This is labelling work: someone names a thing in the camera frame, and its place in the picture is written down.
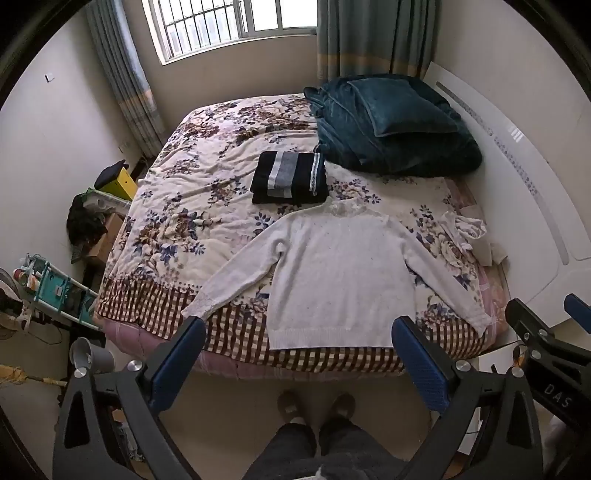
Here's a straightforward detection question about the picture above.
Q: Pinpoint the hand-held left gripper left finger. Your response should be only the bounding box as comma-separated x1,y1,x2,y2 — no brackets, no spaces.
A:
52,316,207,480

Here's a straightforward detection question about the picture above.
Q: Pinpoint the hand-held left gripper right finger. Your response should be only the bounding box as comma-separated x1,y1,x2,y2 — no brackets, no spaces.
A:
392,316,544,480

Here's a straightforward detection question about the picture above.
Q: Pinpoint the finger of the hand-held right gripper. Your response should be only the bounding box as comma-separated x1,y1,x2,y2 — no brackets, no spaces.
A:
564,294,591,335
505,298,591,366

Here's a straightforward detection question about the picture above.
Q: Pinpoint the white knit sweater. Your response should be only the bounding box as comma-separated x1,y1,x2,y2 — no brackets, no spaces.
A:
181,199,491,352

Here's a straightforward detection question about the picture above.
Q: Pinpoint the grey cup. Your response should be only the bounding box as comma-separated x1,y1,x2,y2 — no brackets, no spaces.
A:
69,337,115,377

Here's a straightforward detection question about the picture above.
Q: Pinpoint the person's right slipper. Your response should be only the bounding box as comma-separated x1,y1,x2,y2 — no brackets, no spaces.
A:
329,392,356,420

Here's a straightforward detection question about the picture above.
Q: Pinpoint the person's slipper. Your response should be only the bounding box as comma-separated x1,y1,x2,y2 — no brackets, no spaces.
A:
329,392,356,420
277,391,302,422

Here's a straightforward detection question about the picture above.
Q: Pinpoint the white crumpled cloth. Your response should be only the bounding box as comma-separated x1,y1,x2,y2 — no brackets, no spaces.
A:
438,205,509,267

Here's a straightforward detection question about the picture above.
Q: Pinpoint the person's right leg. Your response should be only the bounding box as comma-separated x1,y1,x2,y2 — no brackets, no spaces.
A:
318,416,411,480

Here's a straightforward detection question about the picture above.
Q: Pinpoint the person's leg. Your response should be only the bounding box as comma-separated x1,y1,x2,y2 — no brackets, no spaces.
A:
242,421,320,480
318,416,411,480

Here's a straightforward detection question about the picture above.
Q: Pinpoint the person's left slipper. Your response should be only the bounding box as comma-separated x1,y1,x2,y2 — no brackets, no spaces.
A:
277,391,302,422

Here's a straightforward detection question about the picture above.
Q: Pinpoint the white bed headboard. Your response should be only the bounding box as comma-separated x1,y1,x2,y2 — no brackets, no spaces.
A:
422,62,591,326

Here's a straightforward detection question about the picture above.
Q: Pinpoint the teal storage rack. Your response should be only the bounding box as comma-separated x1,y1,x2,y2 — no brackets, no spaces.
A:
24,253,100,331

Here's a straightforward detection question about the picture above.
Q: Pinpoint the person's left leg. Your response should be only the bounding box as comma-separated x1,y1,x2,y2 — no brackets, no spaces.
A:
242,421,320,480

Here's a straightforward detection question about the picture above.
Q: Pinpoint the cardboard box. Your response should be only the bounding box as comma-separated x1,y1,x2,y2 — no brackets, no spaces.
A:
85,212,125,265

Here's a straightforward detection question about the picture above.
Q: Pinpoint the floor fan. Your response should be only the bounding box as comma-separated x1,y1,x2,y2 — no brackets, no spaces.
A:
0,267,29,334

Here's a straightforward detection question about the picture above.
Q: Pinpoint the yellow box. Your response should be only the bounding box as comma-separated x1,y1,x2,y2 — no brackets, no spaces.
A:
104,166,138,201

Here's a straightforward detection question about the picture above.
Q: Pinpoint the black cap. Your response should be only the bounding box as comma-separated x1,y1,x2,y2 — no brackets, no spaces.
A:
94,160,130,190

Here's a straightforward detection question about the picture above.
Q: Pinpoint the dark striped folded sweater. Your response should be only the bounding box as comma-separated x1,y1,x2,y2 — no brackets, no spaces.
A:
250,150,329,205

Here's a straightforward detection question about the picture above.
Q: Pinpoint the teal plush blanket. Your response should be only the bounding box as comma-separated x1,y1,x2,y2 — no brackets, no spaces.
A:
304,74,483,175

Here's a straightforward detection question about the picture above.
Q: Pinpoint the teal pillow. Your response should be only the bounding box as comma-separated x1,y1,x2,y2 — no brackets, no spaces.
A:
346,78,460,138

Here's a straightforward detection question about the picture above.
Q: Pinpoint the teal curtain beside headboard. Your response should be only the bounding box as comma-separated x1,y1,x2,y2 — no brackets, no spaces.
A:
316,0,441,88

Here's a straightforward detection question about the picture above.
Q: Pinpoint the barred window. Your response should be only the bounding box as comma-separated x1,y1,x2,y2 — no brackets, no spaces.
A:
141,0,319,66

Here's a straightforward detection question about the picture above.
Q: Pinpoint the teal curtain beside wall switch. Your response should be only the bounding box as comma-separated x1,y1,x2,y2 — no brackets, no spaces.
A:
85,0,166,160

